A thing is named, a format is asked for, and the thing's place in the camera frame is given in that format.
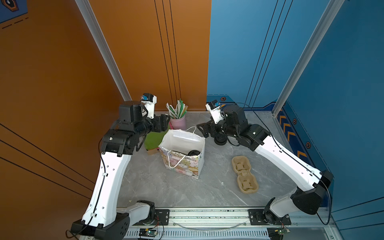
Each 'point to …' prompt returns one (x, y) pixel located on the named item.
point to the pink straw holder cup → (177, 124)
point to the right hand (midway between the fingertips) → (203, 121)
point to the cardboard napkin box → (152, 152)
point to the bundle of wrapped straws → (179, 112)
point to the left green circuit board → (147, 232)
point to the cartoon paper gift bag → (183, 151)
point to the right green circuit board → (282, 231)
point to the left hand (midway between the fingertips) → (163, 114)
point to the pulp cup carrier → (247, 183)
